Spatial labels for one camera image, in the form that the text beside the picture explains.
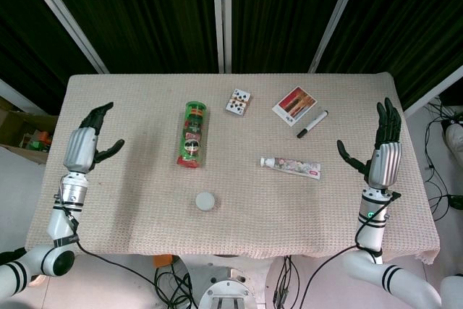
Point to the banded playing card deck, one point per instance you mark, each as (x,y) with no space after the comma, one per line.
(238,103)

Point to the cardboard box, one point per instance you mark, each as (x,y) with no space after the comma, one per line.
(16,124)

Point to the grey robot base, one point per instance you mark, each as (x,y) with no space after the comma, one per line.
(231,289)

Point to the dark green curtain panel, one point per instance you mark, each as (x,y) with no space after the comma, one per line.
(282,16)
(29,34)
(416,16)
(144,16)

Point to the beige waffle tablecloth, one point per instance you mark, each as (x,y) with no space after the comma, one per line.
(144,186)

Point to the floral squeeze tube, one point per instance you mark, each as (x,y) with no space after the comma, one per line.
(293,168)

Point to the black and white marker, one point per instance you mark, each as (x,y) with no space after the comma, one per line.
(313,123)

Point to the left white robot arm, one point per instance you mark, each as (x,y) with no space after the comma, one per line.
(59,225)

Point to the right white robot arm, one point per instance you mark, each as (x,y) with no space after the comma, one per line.
(370,229)

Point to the orange plastic object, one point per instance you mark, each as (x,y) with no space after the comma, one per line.
(162,261)

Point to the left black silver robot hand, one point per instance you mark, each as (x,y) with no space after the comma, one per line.
(80,150)

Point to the white frame post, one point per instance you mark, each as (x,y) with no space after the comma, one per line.
(221,16)
(336,16)
(25,96)
(65,16)
(434,90)

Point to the green Pringles can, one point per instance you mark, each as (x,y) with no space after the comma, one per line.
(191,135)

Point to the red photo postcard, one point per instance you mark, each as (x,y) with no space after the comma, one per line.
(294,104)

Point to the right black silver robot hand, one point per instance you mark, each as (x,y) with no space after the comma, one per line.
(387,164)

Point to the small white jar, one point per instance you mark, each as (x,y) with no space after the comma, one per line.
(205,201)

